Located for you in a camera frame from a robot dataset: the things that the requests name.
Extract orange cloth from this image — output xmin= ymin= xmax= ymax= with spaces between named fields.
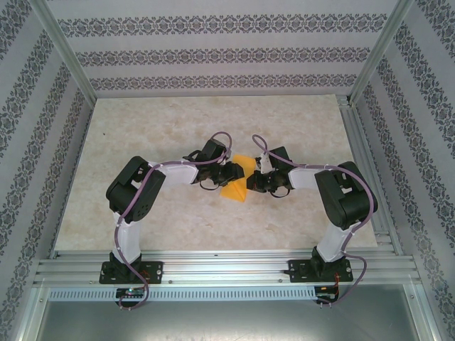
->
xmin=220 ymin=153 xmax=257 ymax=204

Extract grey metal sheet panel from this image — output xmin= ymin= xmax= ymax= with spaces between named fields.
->
xmin=37 ymin=300 xmax=434 ymax=341

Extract small circuit board green light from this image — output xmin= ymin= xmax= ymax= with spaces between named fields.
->
xmin=116 ymin=286 xmax=147 ymax=299

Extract long aluminium base rail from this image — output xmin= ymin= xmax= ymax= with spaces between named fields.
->
xmin=33 ymin=249 xmax=422 ymax=287

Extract aluminium side rail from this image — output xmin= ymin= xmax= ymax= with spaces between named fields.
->
xmin=337 ymin=94 xmax=405 ymax=256

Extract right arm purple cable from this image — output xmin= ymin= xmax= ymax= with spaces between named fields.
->
xmin=251 ymin=134 xmax=378 ymax=308

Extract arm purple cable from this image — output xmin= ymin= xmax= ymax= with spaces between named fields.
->
xmin=112 ymin=131 xmax=234 ymax=313
xmin=251 ymin=134 xmax=378 ymax=308

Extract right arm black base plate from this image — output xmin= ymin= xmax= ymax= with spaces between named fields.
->
xmin=284 ymin=259 xmax=353 ymax=284

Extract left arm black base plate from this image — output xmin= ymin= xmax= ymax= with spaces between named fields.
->
xmin=100 ymin=261 xmax=165 ymax=286

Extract small circuit board red wires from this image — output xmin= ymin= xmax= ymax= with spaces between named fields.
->
xmin=315 ymin=285 xmax=339 ymax=303

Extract slotted grey cable duct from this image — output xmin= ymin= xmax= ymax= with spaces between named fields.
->
xmin=48 ymin=286 xmax=317 ymax=302

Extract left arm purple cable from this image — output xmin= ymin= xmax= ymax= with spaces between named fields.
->
xmin=112 ymin=131 xmax=234 ymax=313

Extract aluminium frame post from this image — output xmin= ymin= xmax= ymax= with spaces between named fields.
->
xmin=31 ymin=0 xmax=99 ymax=104
xmin=9 ymin=282 xmax=49 ymax=341
xmin=403 ymin=254 xmax=447 ymax=341
xmin=350 ymin=0 xmax=415 ymax=106

